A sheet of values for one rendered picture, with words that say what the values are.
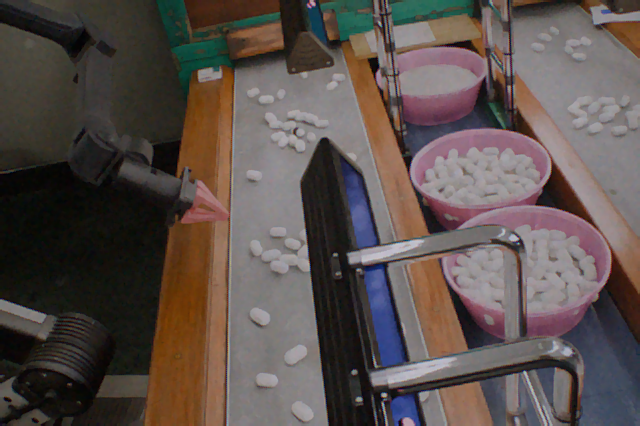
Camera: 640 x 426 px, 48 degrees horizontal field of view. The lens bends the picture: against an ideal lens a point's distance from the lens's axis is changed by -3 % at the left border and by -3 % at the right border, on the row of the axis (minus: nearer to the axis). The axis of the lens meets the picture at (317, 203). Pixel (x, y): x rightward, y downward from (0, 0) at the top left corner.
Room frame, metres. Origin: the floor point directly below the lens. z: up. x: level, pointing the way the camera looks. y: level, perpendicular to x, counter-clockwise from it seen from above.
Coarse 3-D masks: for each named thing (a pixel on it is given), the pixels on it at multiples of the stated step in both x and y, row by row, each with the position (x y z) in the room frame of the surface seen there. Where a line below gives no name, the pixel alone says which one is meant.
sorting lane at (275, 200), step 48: (240, 96) 1.73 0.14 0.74; (288, 96) 1.67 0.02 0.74; (336, 96) 1.61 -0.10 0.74; (240, 144) 1.48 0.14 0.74; (288, 144) 1.43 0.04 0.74; (336, 144) 1.39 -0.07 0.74; (240, 192) 1.28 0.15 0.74; (288, 192) 1.24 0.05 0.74; (240, 240) 1.11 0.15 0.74; (384, 240) 1.02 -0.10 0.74; (240, 288) 0.97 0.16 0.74; (288, 288) 0.95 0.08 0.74; (240, 336) 0.86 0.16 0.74; (288, 336) 0.84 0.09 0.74; (240, 384) 0.76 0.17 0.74; (288, 384) 0.74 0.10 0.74
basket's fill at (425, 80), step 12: (408, 72) 1.69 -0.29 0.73; (420, 72) 1.66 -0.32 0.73; (432, 72) 1.65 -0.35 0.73; (444, 72) 1.63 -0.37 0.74; (456, 72) 1.63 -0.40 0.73; (468, 72) 1.62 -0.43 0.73; (408, 84) 1.61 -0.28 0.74; (420, 84) 1.59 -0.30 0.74; (432, 84) 1.58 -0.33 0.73; (444, 84) 1.57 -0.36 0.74; (456, 84) 1.57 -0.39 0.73; (468, 84) 1.56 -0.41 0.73
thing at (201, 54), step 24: (408, 0) 1.90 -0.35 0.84; (432, 0) 1.89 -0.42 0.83; (456, 0) 1.89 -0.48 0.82; (552, 0) 1.94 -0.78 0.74; (576, 0) 1.89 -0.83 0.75; (360, 24) 1.90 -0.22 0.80; (408, 24) 1.89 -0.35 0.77; (192, 48) 1.91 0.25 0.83; (216, 48) 1.91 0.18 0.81; (336, 48) 1.91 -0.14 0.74
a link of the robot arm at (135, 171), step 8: (120, 160) 1.08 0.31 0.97; (128, 160) 1.07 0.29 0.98; (136, 160) 1.10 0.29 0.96; (112, 168) 1.07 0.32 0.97; (120, 168) 1.05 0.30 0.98; (128, 168) 1.05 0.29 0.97; (136, 168) 1.06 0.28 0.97; (144, 168) 1.06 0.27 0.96; (112, 176) 1.05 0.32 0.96; (120, 176) 1.04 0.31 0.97; (128, 176) 1.04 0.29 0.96; (136, 176) 1.04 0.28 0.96; (144, 176) 1.05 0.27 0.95; (112, 184) 1.05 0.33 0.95; (120, 184) 1.04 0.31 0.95; (128, 184) 1.04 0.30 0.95; (136, 184) 1.04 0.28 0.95; (144, 184) 1.04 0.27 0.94; (128, 192) 1.04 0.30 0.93; (136, 192) 1.04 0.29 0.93
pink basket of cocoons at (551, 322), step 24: (480, 216) 0.99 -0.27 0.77; (504, 216) 1.00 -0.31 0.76; (528, 216) 0.99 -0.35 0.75; (576, 216) 0.94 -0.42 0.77; (600, 240) 0.87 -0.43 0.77; (456, 264) 0.93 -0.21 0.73; (600, 264) 0.84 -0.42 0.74; (456, 288) 0.83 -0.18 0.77; (600, 288) 0.77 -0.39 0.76; (480, 312) 0.80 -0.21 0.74; (504, 312) 0.76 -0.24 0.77; (528, 312) 0.75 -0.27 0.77; (552, 312) 0.74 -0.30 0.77; (528, 336) 0.77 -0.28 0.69; (552, 336) 0.77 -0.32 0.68
